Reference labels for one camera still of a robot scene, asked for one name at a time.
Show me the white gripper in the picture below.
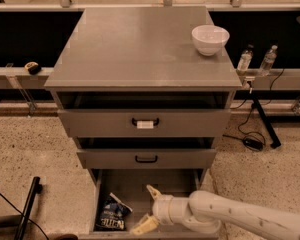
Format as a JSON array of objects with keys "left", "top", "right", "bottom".
[{"left": 130, "top": 185, "right": 190, "bottom": 235}]

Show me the blue chip bag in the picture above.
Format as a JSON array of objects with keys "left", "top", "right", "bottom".
[{"left": 95, "top": 193, "right": 133, "bottom": 231}]

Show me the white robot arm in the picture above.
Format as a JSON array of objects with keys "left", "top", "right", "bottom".
[{"left": 130, "top": 185, "right": 300, "bottom": 240}]

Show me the grey bottom drawer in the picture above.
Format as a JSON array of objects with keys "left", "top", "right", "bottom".
[{"left": 79, "top": 169, "right": 219, "bottom": 240}]

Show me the grey drawer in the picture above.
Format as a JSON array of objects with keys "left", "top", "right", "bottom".
[
  {"left": 77, "top": 137, "right": 216, "bottom": 169},
  {"left": 79, "top": 169, "right": 219, "bottom": 240},
  {"left": 58, "top": 92, "right": 230, "bottom": 138}
]

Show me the grey middle drawer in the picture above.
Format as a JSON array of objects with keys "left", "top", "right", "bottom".
[{"left": 77, "top": 137, "right": 216, "bottom": 169}]

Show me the grey drawer cabinet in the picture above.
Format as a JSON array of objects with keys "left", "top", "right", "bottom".
[{"left": 44, "top": 5, "right": 243, "bottom": 240}]

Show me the grey top drawer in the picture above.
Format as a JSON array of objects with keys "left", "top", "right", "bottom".
[{"left": 58, "top": 92, "right": 230, "bottom": 138}]

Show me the black bar lower left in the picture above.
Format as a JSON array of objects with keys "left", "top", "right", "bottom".
[{"left": 14, "top": 177, "right": 42, "bottom": 240}]

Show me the black power adapter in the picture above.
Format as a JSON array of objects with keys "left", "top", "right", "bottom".
[{"left": 243, "top": 137, "right": 263, "bottom": 151}]

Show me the black stand leg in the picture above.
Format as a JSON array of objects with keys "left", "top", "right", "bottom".
[{"left": 250, "top": 93, "right": 281, "bottom": 149}]

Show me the white bowl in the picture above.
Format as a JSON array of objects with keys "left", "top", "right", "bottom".
[{"left": 192, "top": 25, "right": 230, "bottom": 56}]

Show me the left clear water bottle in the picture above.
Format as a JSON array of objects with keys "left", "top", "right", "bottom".
[{"left": 237, "top": 44, "right": 254, "bottom": 75}]

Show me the clear water bottle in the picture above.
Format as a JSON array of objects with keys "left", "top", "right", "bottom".
[
  {"left": 260, "top": 45, "right": 278, "bottom": 76},
  {"left": 237, "top": 44, "right": 254, "bottom": 75}
]

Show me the yellow black tape measure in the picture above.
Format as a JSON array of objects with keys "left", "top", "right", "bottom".
[{"left": 24, "top": 62, "right": 41, "bottom": 75}]

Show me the right clear water bottle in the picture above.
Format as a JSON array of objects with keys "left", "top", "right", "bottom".
[{"left": 260, "top": 45, "right": 278, "bottom": 76}]

